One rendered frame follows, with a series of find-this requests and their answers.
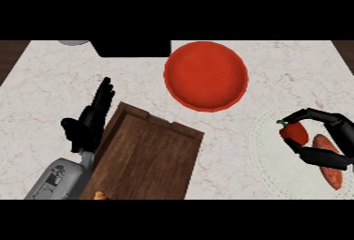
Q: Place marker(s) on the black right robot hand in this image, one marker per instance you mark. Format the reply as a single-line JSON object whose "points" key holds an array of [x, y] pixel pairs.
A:
{"points": [[336, 128]]}

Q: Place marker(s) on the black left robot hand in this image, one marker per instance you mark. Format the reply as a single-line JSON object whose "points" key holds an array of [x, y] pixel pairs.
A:
{"points": [[91, 120]]}

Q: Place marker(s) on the red bell pepper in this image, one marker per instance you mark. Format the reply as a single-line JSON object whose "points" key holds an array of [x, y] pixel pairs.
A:
{"points": [[296, 132]]}

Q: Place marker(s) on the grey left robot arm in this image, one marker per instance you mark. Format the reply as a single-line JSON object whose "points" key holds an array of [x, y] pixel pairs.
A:
{"points": [[61, 178]]}

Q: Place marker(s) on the white round placemat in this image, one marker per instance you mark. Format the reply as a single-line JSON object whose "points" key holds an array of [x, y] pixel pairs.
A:
{"points": [[281, 165]]}

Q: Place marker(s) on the red bowl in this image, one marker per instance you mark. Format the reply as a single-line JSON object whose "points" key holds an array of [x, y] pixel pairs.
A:
{"points": [[206, 76]]}

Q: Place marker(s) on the orange sweet potato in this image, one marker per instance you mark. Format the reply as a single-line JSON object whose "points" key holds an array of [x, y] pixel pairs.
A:
{"points": [[330, 168]]}

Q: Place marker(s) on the brown wooden cutting board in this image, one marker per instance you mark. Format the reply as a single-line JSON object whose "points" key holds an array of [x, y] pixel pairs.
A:
{"points": [[148, 156]]}

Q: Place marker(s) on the golden croissant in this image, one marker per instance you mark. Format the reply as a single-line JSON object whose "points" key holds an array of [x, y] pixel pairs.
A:
{"points": [[101, 196]]}

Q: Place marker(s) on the black appliance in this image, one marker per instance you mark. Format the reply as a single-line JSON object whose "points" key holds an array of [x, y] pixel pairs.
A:
{"points": [[134, 48]]}

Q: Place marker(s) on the grey round object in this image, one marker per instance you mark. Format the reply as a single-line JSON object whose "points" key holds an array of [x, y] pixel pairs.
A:
{"points": [[75, 42]]}

